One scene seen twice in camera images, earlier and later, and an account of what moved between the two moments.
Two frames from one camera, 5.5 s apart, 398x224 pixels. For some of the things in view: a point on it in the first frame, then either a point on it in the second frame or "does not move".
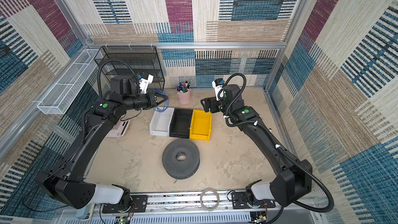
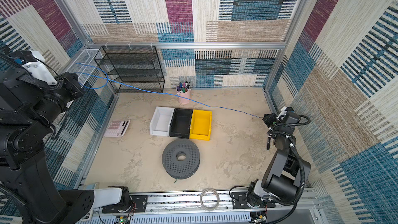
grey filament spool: (181, 159) does not move
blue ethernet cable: (165, 109) -> (109, 79)
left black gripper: (151, 96) -> (70, 86)
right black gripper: (212, 100) -> (268, 120)
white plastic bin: (160, 124) does not move
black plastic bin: (180, 123) does not move
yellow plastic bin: (201, 125) does not move
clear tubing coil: (209, 190) does not move
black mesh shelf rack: (130, 60) does not move
